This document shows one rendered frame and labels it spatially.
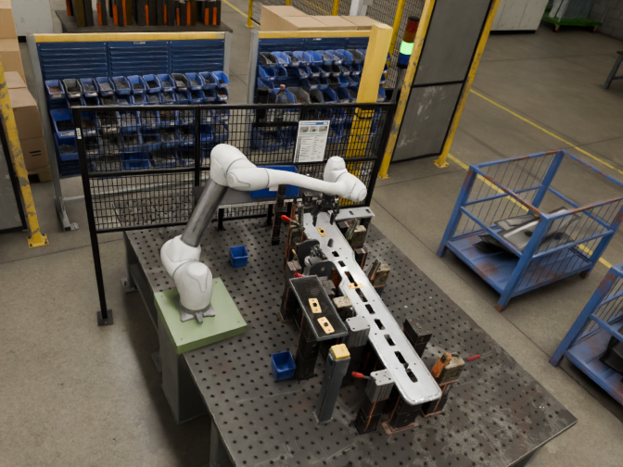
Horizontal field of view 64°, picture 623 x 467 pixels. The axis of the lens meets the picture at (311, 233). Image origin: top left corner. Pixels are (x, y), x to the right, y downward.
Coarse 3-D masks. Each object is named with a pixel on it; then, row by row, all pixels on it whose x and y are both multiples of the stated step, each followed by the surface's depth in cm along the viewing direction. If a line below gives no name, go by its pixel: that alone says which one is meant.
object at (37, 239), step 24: (0, 72) 314; (0, 96) 322; (0, 120) 332; (0, 144) 341; (0, 168) 351; (24, 168) 356; (0, 192) 361; (24, 192) 366; (0, 216) 371; (24, 216) 379
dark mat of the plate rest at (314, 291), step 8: (296, 280) 232; (304, 280) 233; (312, 280) 234; (296, 288) 228; (304, 288) 229; (312, 288) 229; (320, 288) 230; (304, 296) 225; (312, 296) 225; (320, 296) 226; (304, 304) 220; (320, 304) 222; (328, 304) 223; (312, 312) 217; (320, 312) 218; (328, 312) 219; (312, 320) 214; (328, 320) 215; (336, 320) 216; (320, 328) 210; (336, 328) 212; (320, 336) 207
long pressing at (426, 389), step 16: (304, 224) 296; (320, 224) 299; (320, 240) 286; (336, 240) 288; (352, 256) 279; (352, 272) 267; (368, 288) 259; (384, 304) 252; (368, 320) 241; (384, 320) 243; (368, 336) 232; (400, 336) 235; (384, 352) 226; (400, 352) 228; (400, 368) 220; (416, 368) 222; (400, 384) 213; (416, 384) 215; (432, 384) 216; (416, 400) 208
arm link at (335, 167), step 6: (330, 162) 263; (336, 162) 262; (342, 162) 263; (330, 168) 263; (336, 168) 262; (342, 168) 264; (324, 174) 268; (330, 174) 264; (336, 174) 262; (324, 180) 270; (330, 180) 265; (336, 180) 262
